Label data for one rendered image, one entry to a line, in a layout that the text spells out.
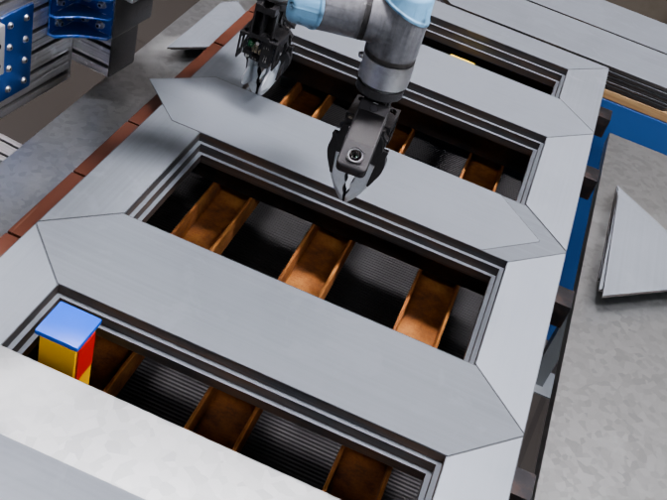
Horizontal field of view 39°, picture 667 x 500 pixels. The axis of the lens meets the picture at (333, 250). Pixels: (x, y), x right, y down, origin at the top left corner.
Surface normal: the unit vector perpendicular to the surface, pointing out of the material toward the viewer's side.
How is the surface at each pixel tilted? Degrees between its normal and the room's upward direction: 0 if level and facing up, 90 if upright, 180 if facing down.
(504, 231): 0
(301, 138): 0
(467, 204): 0
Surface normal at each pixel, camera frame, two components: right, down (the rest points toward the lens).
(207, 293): 0.25, -0.74
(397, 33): -0.05, 0.64
